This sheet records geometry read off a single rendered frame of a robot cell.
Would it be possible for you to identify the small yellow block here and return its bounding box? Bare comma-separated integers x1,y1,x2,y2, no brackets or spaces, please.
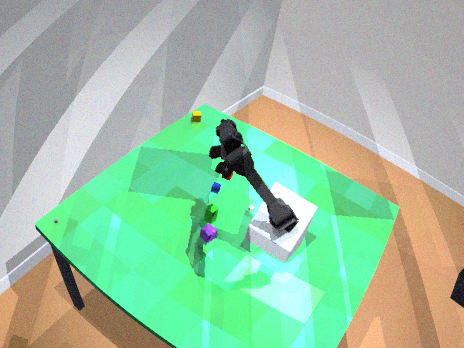
192,111,202,122

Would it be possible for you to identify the blue block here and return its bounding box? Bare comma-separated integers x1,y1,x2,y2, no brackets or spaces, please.
211,182,221,194

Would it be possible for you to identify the purple cube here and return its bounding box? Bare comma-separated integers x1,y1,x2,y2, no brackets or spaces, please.
200,223,217,243

